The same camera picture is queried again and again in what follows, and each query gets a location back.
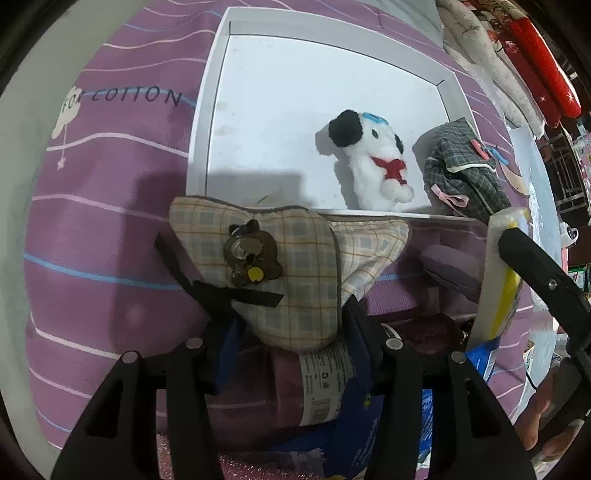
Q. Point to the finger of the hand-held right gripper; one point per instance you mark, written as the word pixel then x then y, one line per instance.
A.
pixel 545 272

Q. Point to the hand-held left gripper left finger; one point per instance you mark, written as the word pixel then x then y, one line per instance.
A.
pixel 226 360

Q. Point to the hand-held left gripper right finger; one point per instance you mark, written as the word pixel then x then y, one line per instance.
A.
pixel 369 350

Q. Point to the yellow white soft pad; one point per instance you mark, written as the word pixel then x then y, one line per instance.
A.
pixel 496 295

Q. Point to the plaid pillow with bear patch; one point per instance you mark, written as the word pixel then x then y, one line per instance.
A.
pixel 295 258

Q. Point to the white shallow box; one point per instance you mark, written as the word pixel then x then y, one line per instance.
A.
pixel 277 115

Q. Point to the lavender soft pouch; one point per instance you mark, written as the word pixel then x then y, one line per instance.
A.
pixel 450 270

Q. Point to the person's right hand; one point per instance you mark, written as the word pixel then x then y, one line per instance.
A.
pixel 540 415

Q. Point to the purple rolled towel with label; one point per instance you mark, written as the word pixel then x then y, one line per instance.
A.
pixel 286 392

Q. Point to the metal rack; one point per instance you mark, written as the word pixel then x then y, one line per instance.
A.
pixel 570 175

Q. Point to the grey plaid pouch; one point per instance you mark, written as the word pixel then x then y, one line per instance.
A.
pixel 457 147

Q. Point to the purple striped bedsheet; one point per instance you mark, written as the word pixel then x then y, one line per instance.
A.
pixel 115 230

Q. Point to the white plush dog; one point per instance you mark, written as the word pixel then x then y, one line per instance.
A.
pixel 374 175

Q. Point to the red blanket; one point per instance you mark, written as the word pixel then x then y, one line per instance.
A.
pixel 545 69

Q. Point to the white quilt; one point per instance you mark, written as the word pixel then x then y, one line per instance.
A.
pixel 480 60

